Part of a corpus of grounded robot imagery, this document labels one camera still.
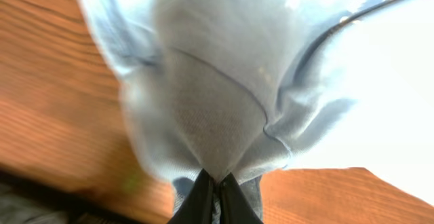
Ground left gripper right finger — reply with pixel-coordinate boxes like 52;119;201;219
218;174;262;224

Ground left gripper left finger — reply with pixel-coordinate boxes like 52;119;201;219
168;170;214;224

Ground light blue printed t-shirt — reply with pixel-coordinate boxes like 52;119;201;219
78;0;433;223

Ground grey folded trousers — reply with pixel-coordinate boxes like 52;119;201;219
1;184;109;224

